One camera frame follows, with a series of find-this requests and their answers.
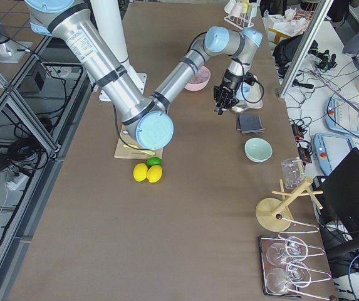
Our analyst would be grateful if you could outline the green lime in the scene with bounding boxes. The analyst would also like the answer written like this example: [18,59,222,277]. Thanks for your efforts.
[146,157,162,167]

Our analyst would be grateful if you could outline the yellow plastic knife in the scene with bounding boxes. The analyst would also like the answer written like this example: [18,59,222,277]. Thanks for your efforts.
[123,144,155,156]

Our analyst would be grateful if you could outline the white cup rack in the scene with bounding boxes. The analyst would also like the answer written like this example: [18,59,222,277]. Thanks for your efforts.
[224,0,260,29]

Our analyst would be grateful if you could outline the metal ice scoop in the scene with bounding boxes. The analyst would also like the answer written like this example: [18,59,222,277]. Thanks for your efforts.
[229,102,251,115]

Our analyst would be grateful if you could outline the black glass tray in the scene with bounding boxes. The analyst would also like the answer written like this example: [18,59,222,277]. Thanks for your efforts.
[258,235,333,297]

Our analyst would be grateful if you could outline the blue teach pendant far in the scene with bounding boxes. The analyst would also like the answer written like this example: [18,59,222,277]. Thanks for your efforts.
[325,97,359,136]

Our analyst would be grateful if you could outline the light blue cup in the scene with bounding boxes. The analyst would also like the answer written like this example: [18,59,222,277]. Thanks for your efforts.
[239,83,251,99]

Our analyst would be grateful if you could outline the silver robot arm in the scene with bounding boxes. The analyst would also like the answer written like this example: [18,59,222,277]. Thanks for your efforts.
[26,1,263,150]

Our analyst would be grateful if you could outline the aluminium frame post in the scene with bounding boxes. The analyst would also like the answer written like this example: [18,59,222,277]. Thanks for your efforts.
[278,0,333,99]

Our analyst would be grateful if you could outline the upper yellow lemon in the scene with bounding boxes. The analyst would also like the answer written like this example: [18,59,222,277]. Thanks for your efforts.
[132,163,148,182]

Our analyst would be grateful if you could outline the blue teach pendant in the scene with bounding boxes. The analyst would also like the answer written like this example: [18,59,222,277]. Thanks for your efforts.
[313,134,354,176]
[325,97,359,136]

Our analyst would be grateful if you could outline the wooden cup tree stand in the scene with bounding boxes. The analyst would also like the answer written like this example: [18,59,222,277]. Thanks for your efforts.
[255,177,323,234]

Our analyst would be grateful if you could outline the black monitor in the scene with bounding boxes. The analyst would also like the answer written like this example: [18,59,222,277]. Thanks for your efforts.
[322,148,359,234]

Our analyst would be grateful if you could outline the yellow lemon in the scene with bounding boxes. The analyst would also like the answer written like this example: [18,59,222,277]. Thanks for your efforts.
[132,163,148,182]
[147,165,163,183]

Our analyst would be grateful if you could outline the lower yellow lemon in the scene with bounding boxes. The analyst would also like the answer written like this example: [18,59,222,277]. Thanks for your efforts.
[147,165,163,183]

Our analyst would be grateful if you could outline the blue teach pendant near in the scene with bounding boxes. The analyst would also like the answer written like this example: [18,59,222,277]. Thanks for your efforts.
[313,134,354,176]

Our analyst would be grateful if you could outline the light green bowl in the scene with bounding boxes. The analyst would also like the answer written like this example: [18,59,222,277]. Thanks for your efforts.
[244,138,273,163]

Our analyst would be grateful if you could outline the cream serving tray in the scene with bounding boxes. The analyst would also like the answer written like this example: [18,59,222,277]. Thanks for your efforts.
[236,72,263,109]

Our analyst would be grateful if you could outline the clear ice cubes pile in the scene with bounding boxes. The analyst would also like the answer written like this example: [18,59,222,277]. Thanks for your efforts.
[190,66,209,84]

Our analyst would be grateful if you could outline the pink bowl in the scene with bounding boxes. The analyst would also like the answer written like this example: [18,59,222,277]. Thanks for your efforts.
[185,66,211,92]

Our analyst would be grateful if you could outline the grey power box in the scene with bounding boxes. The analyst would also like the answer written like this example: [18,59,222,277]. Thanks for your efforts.
[18,63,46,93]

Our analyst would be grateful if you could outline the glass jar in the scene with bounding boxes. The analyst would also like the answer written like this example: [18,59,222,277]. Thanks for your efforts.
[281,157,304,189]

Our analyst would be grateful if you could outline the grey folded cloth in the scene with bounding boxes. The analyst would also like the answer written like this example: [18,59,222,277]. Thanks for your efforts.
[236,114,265,134]

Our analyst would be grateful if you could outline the bamboo cutting board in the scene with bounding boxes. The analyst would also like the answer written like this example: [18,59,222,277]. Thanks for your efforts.
[114,125,164,160]

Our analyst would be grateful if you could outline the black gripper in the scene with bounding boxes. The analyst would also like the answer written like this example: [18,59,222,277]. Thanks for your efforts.
[213,69,243,115]

